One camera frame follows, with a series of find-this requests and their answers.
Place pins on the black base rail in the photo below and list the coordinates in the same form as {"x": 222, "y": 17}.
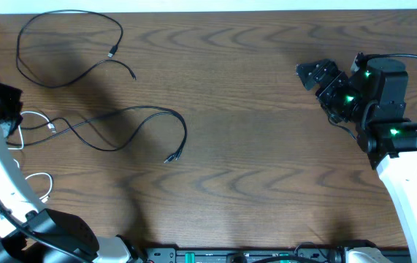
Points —
{"x": 176, "y": 255}

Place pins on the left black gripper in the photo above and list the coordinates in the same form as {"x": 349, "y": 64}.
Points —
{"x": 15, "y": 94}

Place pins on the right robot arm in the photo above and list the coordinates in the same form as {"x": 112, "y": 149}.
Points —
{"x": 373, "y": 98}

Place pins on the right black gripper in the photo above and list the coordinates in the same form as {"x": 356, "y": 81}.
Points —
{"x": 325, "y": 67}

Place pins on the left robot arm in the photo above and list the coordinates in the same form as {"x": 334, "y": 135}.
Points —
{"x": 32, "y": 232}

